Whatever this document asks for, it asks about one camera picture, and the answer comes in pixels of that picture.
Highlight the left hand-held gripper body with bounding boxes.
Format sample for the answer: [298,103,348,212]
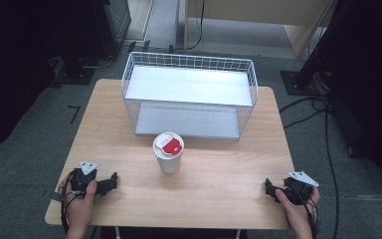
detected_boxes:
[71,160,99,195]

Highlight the black stand with base plate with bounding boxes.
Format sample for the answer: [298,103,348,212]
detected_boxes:
[280,0,352,98]

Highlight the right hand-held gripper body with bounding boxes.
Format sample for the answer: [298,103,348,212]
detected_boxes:
[283,170,320,206]

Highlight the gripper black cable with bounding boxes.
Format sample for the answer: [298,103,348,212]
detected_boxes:
[58,170,78,235]
[287,185,320,239]

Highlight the black floor cable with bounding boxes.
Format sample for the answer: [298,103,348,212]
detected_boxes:
[279,95,341,239]

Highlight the black hanging cable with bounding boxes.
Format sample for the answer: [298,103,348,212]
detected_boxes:
[168,0,207,54]

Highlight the white wire rack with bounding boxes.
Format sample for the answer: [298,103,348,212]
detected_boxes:
[120,51,260,141]

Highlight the person's dark clothed legs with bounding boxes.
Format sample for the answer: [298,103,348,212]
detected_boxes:
[98,226,249,239]

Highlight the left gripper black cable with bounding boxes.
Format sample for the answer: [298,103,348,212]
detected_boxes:
[58,170,78,235]

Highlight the person's right hand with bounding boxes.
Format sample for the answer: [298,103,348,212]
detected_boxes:
[275,186,321,231]

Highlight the white cup with red-white lid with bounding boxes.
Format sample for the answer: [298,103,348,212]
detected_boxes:
[152,131,185,175]

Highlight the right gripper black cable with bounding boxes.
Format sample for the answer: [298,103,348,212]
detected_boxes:
[287,185,320,239]

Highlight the black flat stand base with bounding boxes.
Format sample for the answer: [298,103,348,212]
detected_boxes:
[51,57,99,87]

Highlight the person's left hand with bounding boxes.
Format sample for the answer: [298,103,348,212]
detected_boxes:
[65,179,98,234]

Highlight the dark cabinet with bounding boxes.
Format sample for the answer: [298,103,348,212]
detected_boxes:
[91,0,132,58]

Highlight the light wooden furniture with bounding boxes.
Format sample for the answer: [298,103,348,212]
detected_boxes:
[182,0,338,60]

